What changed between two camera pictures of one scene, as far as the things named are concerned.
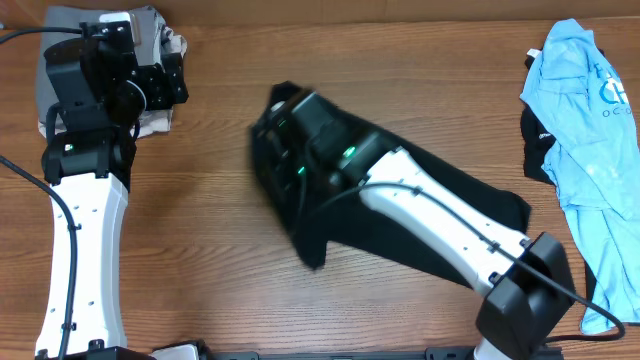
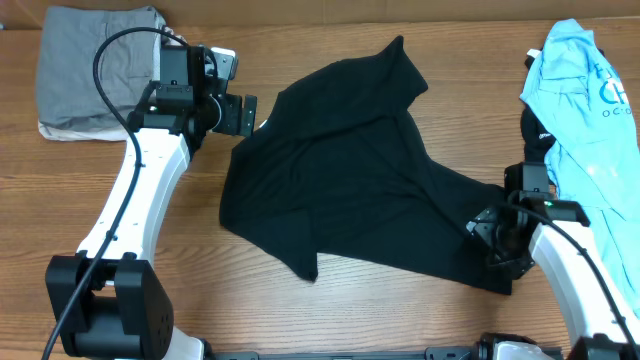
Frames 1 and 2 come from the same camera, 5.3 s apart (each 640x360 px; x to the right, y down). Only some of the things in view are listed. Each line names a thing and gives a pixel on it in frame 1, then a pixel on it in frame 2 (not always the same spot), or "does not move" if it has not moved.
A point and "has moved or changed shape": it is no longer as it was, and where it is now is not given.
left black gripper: (172, 74) -> (231, 122)
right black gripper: (281, 186) -> (485, 227)
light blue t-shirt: (593, 159) does not move
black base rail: (466, 355) does not move
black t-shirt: (353, 217) has moved or changed shape
